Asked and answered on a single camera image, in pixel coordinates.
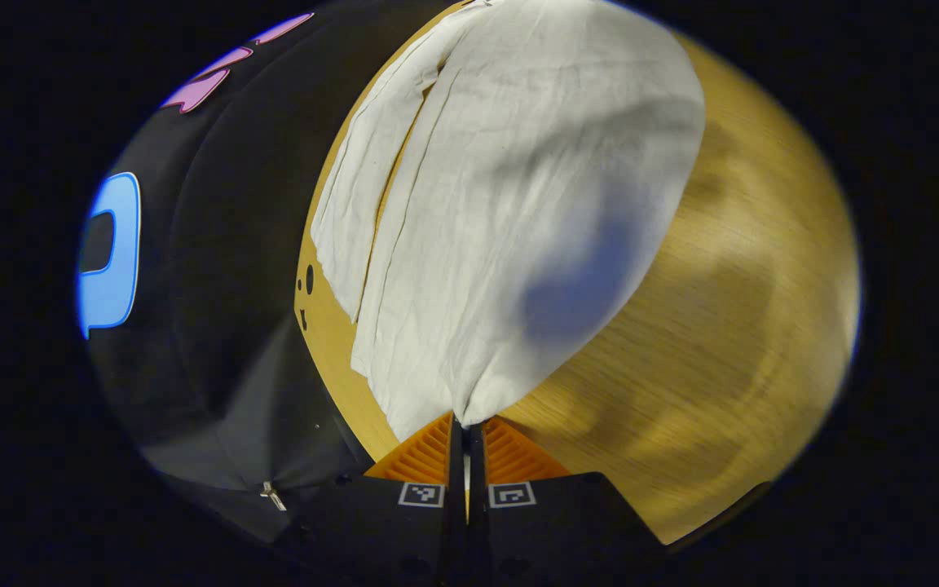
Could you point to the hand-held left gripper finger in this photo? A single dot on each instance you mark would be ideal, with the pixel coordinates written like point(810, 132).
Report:
point(456, 489)
point(476, 489)

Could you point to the white jeans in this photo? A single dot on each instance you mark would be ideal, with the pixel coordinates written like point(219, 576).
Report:
point(518, 204)

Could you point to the silver metal clip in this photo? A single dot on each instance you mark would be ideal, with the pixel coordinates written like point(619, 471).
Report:
point(272, 495)

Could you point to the black backdrop cloth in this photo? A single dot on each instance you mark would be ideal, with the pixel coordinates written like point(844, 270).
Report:
point(217, 285)

